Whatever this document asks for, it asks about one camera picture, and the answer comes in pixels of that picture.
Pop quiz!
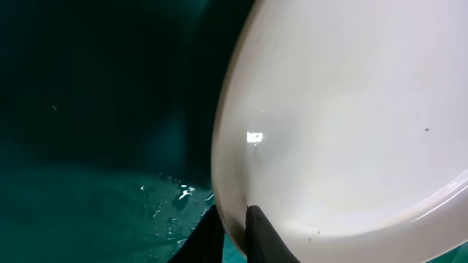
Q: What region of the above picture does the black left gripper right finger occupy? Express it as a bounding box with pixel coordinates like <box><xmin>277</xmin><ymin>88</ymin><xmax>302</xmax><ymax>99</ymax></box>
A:
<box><xmin>245</xmin><ymin>205</ymin><xmax>299</xmax><ymax>263</ymax></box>

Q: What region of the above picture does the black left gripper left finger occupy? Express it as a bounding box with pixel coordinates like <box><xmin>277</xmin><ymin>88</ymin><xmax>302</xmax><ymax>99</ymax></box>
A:
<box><xmin>168</xmin><ymin>205</ymin><xmax>224</xmax><ymax>263</ymax></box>

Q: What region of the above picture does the white plate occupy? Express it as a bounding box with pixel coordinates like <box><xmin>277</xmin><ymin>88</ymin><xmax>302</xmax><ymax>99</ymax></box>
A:
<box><xmin>211</xmin><ymin>0</ymin><xmax>467</xmax><ymax>262</ymax></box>

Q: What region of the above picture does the teal plastic tray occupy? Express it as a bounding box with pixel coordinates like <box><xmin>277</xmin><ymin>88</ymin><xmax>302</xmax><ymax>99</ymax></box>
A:
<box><xmin>0</xmin><ymin>0</ymin><xmax>468</xmax><ymax>263</ymax></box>

